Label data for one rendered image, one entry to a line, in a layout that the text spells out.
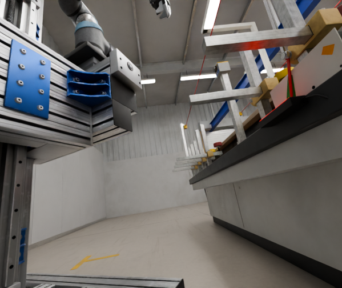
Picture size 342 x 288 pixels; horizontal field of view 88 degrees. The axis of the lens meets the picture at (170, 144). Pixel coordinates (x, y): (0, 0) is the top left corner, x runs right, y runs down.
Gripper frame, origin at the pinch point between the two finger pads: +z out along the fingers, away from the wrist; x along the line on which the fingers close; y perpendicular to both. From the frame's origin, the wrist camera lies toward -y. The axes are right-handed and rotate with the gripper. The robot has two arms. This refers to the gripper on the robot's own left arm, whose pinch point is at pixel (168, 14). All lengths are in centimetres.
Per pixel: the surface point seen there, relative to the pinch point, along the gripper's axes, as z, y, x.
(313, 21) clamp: 46, -40, 13
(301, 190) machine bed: 89, -35, -45
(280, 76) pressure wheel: 44, -36, -14
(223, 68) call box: 15.1, -16.6, -36.0
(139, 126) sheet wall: -264, 426, -616
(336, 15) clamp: 47, -44, 13
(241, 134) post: 57, -16, -38
